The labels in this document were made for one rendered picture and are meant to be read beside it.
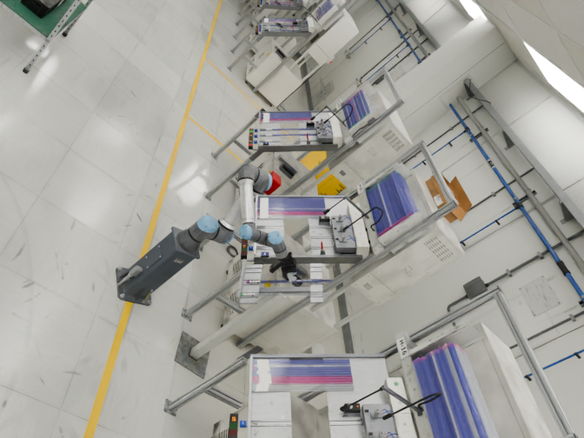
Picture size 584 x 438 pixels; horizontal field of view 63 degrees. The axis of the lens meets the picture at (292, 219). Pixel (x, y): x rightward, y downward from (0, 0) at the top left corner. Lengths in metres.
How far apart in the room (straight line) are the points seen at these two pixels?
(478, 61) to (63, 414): 5.41
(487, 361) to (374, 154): 2.44
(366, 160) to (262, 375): 2.51
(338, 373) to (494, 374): 0.74
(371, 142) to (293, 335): 1.83
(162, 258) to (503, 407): 1.98
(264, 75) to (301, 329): 4.71
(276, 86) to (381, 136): 3.48
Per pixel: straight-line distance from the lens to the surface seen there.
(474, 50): 6.23
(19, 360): 2.77
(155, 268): 3.08
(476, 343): 2.62
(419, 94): 6.23
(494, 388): 2.49
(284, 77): 7.54
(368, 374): 2.63
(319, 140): 4.35
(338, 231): 3.28
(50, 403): 2.76
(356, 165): 4.49
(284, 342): 3.79
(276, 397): 2.50
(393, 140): 4.42
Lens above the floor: 2.28
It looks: 24 degrees down
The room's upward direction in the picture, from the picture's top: 53 degrees clockwise
